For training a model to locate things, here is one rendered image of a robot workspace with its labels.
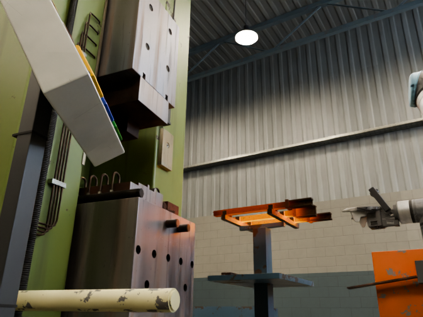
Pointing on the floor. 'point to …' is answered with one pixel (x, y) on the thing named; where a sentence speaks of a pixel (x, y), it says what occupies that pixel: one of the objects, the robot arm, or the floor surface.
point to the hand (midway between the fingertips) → (346, 213)
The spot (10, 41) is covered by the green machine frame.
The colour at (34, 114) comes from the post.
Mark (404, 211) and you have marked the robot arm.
